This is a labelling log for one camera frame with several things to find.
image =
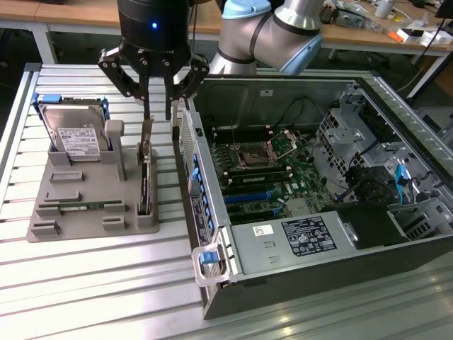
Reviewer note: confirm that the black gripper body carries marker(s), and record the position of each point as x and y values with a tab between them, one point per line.
152	32

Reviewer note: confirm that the graphics card with black shroud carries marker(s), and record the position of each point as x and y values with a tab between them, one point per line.
145	184

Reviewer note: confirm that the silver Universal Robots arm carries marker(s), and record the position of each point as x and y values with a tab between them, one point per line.
269	32

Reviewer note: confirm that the thin metal locking lever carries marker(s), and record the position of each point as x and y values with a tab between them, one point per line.
234	134

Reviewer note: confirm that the hard disk in blue carrier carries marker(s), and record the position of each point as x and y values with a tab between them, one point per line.
76	134

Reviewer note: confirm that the CPU socket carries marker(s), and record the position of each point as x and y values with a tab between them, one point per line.
255	156

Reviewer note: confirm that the metal socket cover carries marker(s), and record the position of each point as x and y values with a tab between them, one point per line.
286	140

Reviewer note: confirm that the blue expansion slot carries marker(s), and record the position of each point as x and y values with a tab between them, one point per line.
247	197

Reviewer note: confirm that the green RAM stick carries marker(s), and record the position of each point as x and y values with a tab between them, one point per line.
88	205

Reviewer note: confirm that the grey plastic parts rack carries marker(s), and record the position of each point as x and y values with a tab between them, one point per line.
88	223

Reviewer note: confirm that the green motherboard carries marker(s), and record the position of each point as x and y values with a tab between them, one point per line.
308	184

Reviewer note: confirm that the silver chipset heatsink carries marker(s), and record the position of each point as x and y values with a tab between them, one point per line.
300	207

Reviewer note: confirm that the clear case latch blue tab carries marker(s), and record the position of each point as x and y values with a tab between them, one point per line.
207	260

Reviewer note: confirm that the grey power supply unit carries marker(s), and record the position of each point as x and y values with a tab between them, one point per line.
262	251

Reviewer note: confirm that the white cylinder container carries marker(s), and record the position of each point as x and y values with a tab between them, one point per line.
385	8

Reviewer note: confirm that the white orange small box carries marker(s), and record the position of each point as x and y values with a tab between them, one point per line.
403	35

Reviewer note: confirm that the open black PC case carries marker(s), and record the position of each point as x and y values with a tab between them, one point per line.
318	283

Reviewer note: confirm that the wooden desk white frame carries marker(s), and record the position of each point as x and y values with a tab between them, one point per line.
70	14
361	35

